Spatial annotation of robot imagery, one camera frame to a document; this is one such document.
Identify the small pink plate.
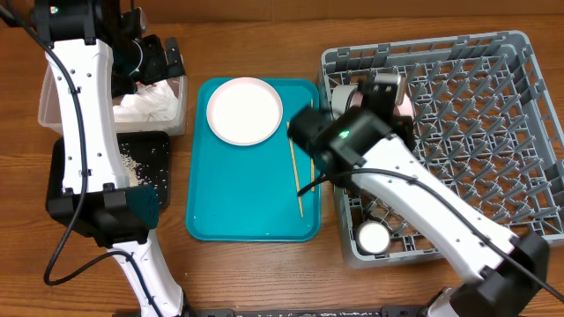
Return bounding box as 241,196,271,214
393,93,416,120

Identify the grey bowl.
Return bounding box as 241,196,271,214
330,85,362,120

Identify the white tissue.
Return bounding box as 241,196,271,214
113,80,178,122

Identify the large white plate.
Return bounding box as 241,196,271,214
206,77,284,146

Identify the white rice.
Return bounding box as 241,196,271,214
120,141,171,208

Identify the white cup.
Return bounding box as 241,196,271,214
356,221,390,254

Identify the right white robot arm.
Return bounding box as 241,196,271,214
287,77,563,316

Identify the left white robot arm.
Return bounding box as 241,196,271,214
1,0,189,316

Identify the clear plastic waste bin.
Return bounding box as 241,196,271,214
38,70,188,136

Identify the black tray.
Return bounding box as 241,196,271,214
46,131,171,210

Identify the grey dish rack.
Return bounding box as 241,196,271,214
319,31,563,247

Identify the teal serving tray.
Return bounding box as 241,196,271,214
185,77,321,242

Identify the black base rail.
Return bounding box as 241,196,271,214
183,305,423,317

